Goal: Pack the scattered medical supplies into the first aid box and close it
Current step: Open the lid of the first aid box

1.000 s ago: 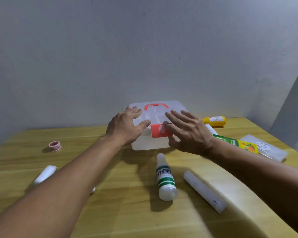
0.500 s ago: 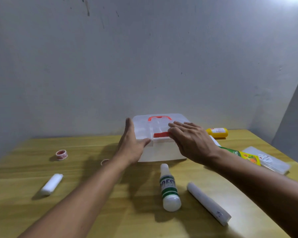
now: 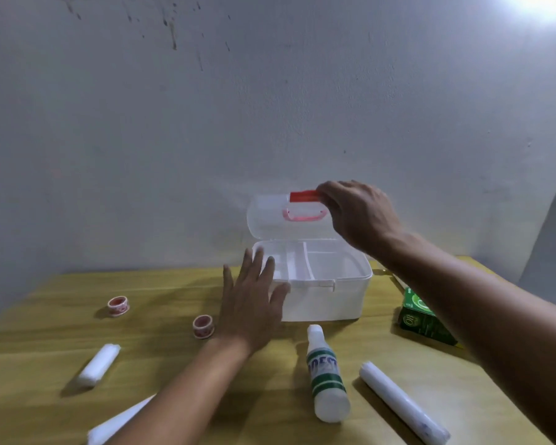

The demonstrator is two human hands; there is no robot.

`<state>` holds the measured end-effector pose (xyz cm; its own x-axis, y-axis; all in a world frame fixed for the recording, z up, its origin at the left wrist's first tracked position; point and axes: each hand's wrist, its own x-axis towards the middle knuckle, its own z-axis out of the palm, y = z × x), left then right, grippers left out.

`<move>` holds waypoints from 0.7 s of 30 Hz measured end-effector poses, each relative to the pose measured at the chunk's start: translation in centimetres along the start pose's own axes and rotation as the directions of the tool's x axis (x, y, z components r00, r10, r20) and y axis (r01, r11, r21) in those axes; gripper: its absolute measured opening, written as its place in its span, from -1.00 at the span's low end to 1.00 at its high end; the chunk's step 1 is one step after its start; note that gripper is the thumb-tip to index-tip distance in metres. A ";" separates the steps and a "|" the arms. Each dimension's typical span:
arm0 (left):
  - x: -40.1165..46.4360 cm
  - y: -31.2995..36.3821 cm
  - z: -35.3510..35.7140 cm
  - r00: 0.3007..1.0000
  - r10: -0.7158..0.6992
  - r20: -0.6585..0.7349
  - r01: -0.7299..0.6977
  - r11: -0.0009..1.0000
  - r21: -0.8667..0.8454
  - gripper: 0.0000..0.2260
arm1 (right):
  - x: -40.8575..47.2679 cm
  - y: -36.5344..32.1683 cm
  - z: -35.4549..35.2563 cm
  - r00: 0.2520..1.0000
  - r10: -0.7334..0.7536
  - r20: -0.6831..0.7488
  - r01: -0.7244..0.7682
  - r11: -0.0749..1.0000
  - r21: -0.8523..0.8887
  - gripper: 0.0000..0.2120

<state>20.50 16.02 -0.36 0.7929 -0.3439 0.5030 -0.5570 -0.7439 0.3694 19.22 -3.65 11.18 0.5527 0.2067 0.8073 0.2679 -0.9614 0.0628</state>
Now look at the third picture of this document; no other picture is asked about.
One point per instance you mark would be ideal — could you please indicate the white first aid box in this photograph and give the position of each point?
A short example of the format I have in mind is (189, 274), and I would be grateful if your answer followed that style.
(324, 305)

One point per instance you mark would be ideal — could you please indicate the white green labelled bottle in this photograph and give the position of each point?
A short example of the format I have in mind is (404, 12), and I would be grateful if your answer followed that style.
(329, 403)

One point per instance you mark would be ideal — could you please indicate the person's right forearm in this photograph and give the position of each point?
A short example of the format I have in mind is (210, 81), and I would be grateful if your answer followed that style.
(482, 329)

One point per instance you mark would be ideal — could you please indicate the long grey-marked white gauze roll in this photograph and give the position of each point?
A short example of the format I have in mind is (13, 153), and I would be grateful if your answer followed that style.
(398, 400)

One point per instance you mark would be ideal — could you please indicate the wooden table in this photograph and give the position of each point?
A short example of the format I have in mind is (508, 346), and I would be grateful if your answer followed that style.
(41, 329)

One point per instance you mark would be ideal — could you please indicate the short white gauze roll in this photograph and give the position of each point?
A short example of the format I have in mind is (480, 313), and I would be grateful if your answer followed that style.
(97, 366)

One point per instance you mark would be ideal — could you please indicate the person's right hand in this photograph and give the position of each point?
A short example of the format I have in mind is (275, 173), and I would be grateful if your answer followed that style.
(361, 217)

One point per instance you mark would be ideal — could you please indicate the person's left forearm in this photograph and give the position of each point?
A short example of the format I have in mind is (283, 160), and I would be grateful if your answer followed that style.
(180, 403)

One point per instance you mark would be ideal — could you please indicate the person's left hand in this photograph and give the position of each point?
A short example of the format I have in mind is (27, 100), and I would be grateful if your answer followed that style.
(250, 310)

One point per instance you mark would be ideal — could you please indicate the green yellow medicine box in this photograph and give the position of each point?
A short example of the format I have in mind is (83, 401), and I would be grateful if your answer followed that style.
(419, 319)

